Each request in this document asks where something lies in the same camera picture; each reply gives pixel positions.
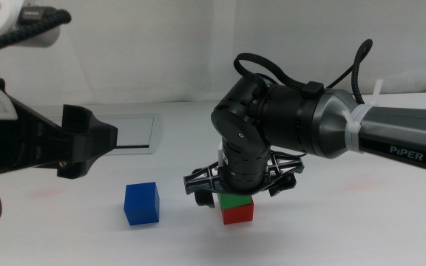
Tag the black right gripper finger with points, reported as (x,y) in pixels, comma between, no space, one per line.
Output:
(204,199)
(282,185)

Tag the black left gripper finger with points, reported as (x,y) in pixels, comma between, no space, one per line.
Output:
(87,142)

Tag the green cube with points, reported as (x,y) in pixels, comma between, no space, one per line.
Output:
(235,202)

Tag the red cube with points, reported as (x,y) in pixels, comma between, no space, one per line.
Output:
(238,216)

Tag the blue cube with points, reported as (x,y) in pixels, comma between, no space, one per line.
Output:
(141,205)

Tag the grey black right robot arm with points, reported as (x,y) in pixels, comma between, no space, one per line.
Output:
(401,129)

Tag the white zip tie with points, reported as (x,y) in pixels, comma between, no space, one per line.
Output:
(353,122)

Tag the white backdrop curtain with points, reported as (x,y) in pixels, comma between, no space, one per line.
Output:
(161,37)

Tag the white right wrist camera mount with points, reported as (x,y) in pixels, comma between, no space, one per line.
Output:
(221,153)

